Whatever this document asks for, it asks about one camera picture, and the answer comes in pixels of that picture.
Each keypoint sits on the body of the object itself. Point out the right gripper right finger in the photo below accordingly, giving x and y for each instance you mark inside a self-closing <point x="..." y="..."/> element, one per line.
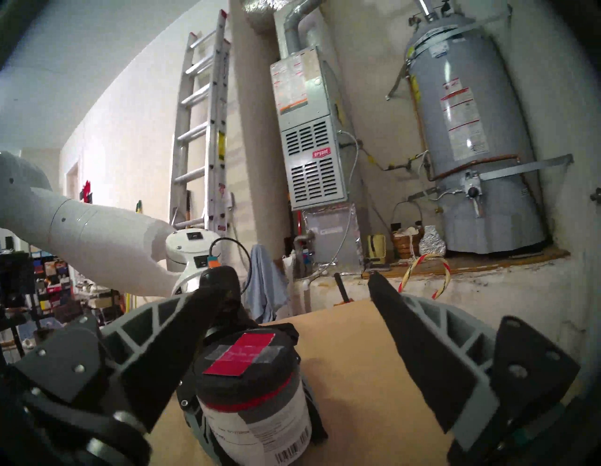
<point x="432" y="357"/>

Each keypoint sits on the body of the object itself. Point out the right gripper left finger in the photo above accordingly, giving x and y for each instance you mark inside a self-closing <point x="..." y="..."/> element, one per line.
<point x="155" y="357"/>

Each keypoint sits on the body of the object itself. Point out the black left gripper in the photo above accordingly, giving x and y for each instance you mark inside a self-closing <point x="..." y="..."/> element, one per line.
<point x="235" y="319"/>

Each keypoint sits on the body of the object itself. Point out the black lid with red tape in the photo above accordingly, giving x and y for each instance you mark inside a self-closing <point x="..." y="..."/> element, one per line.
<point x="244" y="376"/>

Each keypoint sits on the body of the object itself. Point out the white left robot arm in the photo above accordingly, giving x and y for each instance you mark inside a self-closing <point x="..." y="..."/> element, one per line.
<point x="94" y="239"/>

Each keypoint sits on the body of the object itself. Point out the striped candy cane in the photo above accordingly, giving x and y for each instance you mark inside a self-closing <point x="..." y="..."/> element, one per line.
<point x="443" y="272"/>

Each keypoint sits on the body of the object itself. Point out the white platform with wooden top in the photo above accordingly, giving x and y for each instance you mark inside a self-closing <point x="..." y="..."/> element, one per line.
<point x="516" y="286"/>

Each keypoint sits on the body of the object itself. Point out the black grip red shaft tool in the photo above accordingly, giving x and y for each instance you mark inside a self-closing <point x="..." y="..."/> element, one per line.
<point x="342" y="289"/>

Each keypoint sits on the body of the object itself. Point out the crumpled foil lump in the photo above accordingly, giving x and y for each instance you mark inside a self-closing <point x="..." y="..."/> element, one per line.
<point x="432" y="242"/>

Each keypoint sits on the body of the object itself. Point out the blue hanging cloth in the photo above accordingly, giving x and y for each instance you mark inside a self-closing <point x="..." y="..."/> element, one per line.
<point x="265" y="282"/>

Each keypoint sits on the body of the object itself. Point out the heater gas control valve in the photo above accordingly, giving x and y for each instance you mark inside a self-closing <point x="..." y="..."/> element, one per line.
<point x="473" y="190"/>

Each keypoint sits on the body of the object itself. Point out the gas line with yellow valve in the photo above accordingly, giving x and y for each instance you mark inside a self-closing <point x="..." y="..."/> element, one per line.
<point x="399" y="165"/>

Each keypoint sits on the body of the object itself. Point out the grey water heater tank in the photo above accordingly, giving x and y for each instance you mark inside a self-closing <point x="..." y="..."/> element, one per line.
<point x="483" y="141"/>

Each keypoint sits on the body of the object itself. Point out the metal door knob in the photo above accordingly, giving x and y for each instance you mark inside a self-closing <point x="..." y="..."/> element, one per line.
<point x="596" y="195"/>

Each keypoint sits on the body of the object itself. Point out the grey bryant furnace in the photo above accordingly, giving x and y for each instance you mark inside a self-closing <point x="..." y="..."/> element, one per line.
<point x="310" y="155"/>

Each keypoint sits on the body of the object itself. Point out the aluminium step ladder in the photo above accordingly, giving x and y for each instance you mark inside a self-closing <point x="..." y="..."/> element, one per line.
<point x="216" y="117"/>

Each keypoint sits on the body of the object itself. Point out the grey metal flue pipe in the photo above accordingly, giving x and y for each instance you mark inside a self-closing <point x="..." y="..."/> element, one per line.
<point x="296" y="23"/>

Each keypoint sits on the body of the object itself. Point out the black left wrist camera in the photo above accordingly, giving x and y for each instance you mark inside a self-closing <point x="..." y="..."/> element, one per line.
<point x="223" y="282"/>

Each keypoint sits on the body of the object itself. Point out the silver flexible foil duct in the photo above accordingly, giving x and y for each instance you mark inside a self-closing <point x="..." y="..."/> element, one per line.
<point x="263" y="11"/>

